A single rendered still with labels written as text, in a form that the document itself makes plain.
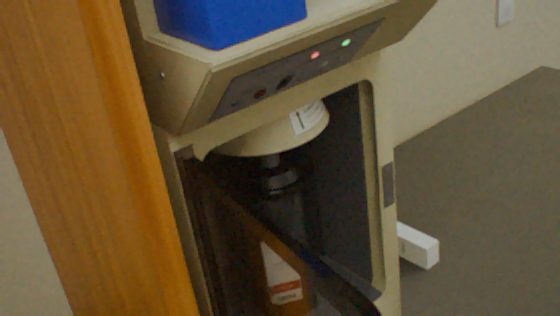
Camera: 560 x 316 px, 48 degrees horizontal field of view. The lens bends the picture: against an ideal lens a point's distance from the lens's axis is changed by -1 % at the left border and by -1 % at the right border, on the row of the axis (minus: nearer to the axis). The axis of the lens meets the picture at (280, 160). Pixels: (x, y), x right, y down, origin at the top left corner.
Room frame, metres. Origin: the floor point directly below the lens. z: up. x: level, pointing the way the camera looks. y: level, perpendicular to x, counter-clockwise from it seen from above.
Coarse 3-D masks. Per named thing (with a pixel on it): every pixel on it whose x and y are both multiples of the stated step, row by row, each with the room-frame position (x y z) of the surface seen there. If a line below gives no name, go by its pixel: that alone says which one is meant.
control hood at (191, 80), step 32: (320, 0) 0.60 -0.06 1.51; (352, 0) 0.59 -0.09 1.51; (384, 0) 0.59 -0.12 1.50; (416, 0) 0.64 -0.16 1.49; (160, 32) 0.58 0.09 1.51; (288, 32) 0.53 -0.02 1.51; (320, 32) 0.55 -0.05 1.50; (384, 32) 0.66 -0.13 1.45; (160, 64) 0.55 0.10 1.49; (192, 64) 0.50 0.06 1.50; (224, 64) 0.49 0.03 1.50; (256, 64) 0.52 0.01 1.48; (160, 96) 0.57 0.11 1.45; (192, 96) 0.51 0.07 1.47; (192, 128) 0.55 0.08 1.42
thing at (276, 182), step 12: (264, 156) 0.74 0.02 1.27; (276, 156) 0.75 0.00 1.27; (288, 156) 0.77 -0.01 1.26; (252, 168) 0.75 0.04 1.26; (264, 168) 0.75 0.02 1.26; (276, 168) 0.74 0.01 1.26; (288, 168) 0.74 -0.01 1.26; (300, 168) 0.75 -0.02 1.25; (240, 180) 0.74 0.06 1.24; (252, 180) 0.73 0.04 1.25; (264, 180) 0.72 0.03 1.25; (276, 180) 0.72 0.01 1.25; (288, 180) 0.72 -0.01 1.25
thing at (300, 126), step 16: (304, 112) 0.71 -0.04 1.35; (320, 112) 0.73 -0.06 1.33; (256, 128) 0.68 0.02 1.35; (272, 128) 0.68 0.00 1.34; (288, 128) 0.69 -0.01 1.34; (304, 128) 0.69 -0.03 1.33; (320, 128) 0.71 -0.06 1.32; (224, 144) 0.69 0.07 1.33; (240, 144) 0.68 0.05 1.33; (256, 144) 0.68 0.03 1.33; (272, 144) 0.67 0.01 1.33; (288, 144) 0.68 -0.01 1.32
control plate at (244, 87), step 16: (352, 32) 0.60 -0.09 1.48; (368, 32) 0.63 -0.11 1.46; (320, 48) 0.58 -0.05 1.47; (336, 48) 0.61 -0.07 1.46; (352, 48) 0.64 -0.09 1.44; (272, 64) 0.54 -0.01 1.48; (288, 64) 0.57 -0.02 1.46; (304, 64) 0.59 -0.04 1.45; (320, 64) 0.62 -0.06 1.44; (336, 64) 0.65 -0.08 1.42; (240, 80) 0.53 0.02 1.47; (256, 80) 0.55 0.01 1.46; (272, 80) 0.57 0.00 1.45; (304, 80) 0.63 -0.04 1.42; (224, 96) 0.54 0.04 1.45; (240, 96) 0.56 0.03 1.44; (224, 112) 0.57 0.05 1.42
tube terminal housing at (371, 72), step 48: (144, 0) 0.58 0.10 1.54; (144, 48) 0.58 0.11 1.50; (384, 48) 0.75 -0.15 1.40; (144, 96) 0.60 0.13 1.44; (288, 96) 0.66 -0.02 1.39; (384, 96) 0.75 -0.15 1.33; (384, 144) 0.75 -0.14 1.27; (192, 240) 0.58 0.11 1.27; (384, 240) 0.74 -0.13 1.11; (384, 288) 0.74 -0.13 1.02
